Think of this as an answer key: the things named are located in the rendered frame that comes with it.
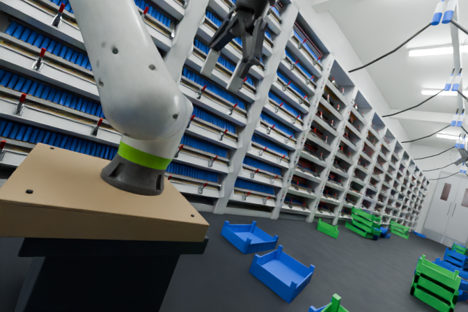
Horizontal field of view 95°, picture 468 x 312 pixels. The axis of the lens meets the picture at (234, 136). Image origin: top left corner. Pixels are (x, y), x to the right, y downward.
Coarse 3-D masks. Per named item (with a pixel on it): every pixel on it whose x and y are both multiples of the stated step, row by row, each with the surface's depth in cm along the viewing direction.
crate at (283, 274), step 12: (276, 252) 118; (252, 264) 96; (264, 264) 107; (276, 264) 112; (288, 264) 115; (300, 264) 112; (264, 276) 92; (276, 276) 100; (288, 276) 104; (300, 276) 108; (276, 288) 88; (288, 288) 85; (300, 288) 93; (288, 300) 84
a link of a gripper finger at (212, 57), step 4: (212, 52) 57; (216, 52) 57; (208, 56) 57; (212, 56) 57; (216, 56) 58; (208, 60) 57; (212, 60) 58; (216, 60) 58; (204, 64) 57; (208, 64) 58; (212, 64) 58; (204, 68) 58; (208, 68) 58; (212, 68) 59; (200, 72) 58; (204, 72) 58; (208, 72) 59; (208, 76) 59
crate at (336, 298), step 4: (332, 296) 70; (336, 296) 70; (332, 300) 70; (336, 300) 69; (340, 300) 70; (328, 304) 69; (332, 304) 70; (336, 304) 69; (328, 308) 69; (332, 308) 70; (336, 308) 69; (340, 308) 70
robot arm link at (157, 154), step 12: (192, 108) 54; (180, 132) 52; (120, 144) 49; (132, 144) 47; (144, 144) 47; (156, 144) 48; (168, 144) 50; (132, 156) 47; (144, 156) 47; (156, 156) 48; (168, 156) 51; (156, 168) 50
